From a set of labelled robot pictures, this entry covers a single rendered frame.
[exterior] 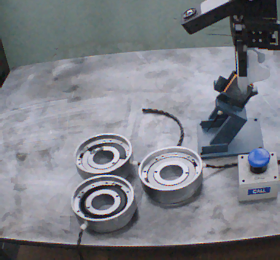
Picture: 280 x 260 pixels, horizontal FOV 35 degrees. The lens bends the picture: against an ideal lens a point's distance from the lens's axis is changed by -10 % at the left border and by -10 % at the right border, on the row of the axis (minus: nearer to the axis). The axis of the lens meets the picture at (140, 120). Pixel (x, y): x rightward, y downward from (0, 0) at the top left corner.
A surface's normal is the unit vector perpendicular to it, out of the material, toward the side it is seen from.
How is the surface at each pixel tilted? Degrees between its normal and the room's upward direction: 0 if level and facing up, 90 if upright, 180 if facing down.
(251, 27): 90
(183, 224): 0
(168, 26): 90
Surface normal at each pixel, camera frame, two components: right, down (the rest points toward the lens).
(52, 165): -0.15, -0.78
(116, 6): -0.10, 0.62
